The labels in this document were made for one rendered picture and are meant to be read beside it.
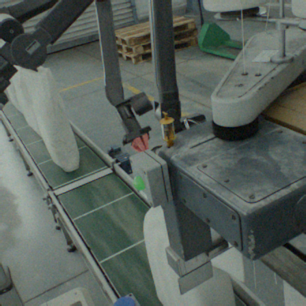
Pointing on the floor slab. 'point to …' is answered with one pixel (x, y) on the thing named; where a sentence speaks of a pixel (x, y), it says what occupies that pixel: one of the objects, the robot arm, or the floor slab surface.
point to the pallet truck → (216, 39)
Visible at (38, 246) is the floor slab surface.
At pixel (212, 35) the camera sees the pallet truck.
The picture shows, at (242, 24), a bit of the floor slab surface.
